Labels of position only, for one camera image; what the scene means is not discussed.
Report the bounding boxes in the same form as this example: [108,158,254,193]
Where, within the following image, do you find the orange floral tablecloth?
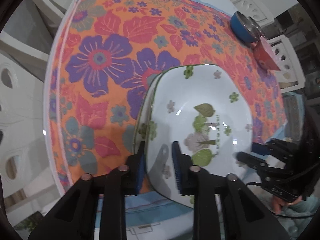
[45,0,286,194]

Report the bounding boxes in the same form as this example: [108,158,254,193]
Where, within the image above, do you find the white chair far right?
[232,0,274,27]

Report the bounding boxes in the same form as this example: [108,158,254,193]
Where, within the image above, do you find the blue steel bowl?
[230,11,260,43]

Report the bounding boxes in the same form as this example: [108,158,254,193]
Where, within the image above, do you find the white chair near left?
[1,31,49,197]

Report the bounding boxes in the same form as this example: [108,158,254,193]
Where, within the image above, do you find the white chair near right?
[268,35,305,93]

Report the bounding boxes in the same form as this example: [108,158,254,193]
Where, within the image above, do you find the pink patterned melamine bowl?
[253,36,280,71]

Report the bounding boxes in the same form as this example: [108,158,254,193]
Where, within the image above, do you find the large hexagonal forest plate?
[134,73,166,145]

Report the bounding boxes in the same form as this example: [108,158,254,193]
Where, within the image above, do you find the person right hand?
[271,196,302,215]

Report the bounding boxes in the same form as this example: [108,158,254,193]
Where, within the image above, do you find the pink steel bowl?
[248,16,266,38]

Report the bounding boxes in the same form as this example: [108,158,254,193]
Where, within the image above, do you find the small hexagonal forest plate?
[145,64,253,207]

